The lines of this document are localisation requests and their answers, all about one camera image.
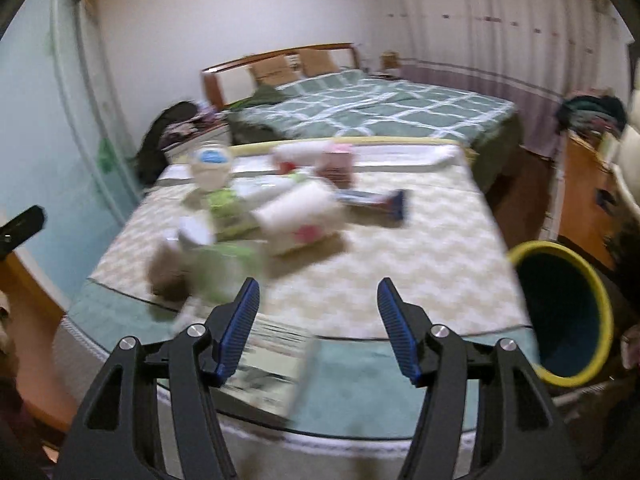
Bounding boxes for green label plastic bottle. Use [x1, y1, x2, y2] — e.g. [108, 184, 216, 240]
[204, 188, 258, 240]

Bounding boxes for yellow rimmed trash bin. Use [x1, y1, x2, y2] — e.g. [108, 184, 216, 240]
[508, 240, 614, 389]

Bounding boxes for black clothes on cabinet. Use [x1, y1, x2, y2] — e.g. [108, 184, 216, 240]
[131, 100, 202, 188]

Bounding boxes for white bedside drawer cabinet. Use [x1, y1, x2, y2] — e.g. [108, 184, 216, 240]
[163, 124, 232, 164]

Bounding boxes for white printed carton box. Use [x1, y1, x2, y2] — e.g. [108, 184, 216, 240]
[219, 314, 318, 426]

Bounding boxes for white pill bottle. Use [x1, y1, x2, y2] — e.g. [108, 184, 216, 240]
[177, 216, 216, 250]

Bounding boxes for crumpled green plastic bottle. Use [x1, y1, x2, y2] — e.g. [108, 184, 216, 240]
[190, 240, 266, 304]

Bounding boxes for white blue-label yogurt tub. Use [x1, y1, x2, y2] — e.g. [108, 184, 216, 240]
[189, 143, 233, 192]

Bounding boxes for blue snack wrapper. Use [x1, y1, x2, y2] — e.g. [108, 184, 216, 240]
[335, 190, 406, 222]

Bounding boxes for white paper cup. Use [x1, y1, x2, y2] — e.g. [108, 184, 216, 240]
[253, 179, 345, 236]

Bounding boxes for brown pillow left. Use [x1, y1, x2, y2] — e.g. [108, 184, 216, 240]
[250, 54, 299, 87]

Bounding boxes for brown pillow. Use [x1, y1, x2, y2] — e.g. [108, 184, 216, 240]
[250, 54, 299, 87]
[298, 49, 340, 78]

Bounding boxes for wooden bed with headboard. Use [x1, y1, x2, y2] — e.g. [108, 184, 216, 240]
[201, 44, 524, 191]

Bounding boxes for pink white tissue pack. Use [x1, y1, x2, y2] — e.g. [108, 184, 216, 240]
[270, 140, 355, 188]

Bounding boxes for brown pillow right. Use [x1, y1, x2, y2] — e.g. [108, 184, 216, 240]
[298, 49, 340, 78]

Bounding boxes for clothes pile on desk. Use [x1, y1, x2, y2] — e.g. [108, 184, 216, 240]
[555, 92, 627, 136]

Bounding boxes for green plaid duvet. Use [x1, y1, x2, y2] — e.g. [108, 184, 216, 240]
[227, 70, 516, 146]

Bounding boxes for cardboard box far nightstand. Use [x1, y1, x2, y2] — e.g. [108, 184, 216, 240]
[380, 51, 401, 78]

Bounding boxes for pink white curtain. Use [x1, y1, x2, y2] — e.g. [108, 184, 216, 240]
[378, 0, 634, 156]

